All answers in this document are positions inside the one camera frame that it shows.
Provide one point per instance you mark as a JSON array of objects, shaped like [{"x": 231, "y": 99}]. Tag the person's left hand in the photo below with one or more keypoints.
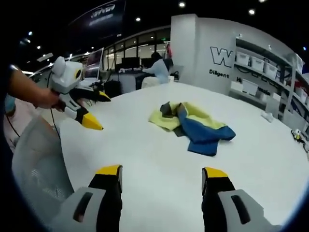
[{"x": 49, "y": 99}]

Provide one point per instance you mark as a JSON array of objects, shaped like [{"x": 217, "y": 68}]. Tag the white cup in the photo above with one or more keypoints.
[{"x": 171, "y": 79}]

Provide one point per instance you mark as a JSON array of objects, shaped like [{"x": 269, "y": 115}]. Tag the small yellow black device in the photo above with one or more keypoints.
[{"x": 297, "y": 135}]

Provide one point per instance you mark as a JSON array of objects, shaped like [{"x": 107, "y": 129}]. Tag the black computer monitor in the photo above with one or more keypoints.
[
  {"x": 147, "y": 62},
  {"x": 130, "y": 63}
]

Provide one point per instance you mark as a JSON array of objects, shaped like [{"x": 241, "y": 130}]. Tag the person's pink shirt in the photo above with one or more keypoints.
[{"x": 19, "y": 125}]

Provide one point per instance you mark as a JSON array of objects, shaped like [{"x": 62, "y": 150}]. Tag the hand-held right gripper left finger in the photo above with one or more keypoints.
[{"x": 96, "y": 207}]

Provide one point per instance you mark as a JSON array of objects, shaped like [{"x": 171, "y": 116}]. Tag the black box under desk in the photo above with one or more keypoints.
[{"x": 113, "y": 89}]

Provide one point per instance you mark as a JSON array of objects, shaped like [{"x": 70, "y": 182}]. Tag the metal storage shelf rack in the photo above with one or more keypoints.
[{"x": 272, "y": 72}]

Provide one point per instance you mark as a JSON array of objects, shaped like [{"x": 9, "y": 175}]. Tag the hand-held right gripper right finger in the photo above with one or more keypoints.
[{"x": 231, "y": 207}]

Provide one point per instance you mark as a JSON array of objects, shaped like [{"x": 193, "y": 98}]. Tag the glass board on stand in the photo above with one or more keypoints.
[{"x": 94, "y": 64}]

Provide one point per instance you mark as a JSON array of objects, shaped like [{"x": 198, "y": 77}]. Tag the small white object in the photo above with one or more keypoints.
[{"x": 268, "y": 116}]

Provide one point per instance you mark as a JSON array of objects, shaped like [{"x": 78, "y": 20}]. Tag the grey mesh office chair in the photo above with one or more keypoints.
[{"x": 41, "y": 164}]

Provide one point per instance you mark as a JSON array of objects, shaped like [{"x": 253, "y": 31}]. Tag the row of white storage bins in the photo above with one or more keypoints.
[{"x": 260, "y": 65}]

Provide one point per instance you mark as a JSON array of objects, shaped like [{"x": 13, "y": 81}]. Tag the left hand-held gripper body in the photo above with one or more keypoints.
[{"x": 66, "y": 76}]

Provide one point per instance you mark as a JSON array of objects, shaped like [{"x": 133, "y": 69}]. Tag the dark hanging banner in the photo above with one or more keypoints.
[{"x": 101, "y": 19}]

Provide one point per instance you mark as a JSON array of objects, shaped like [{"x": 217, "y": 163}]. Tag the yellow blue grey garment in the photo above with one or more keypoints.
[{"x": 193, "y": 128}]

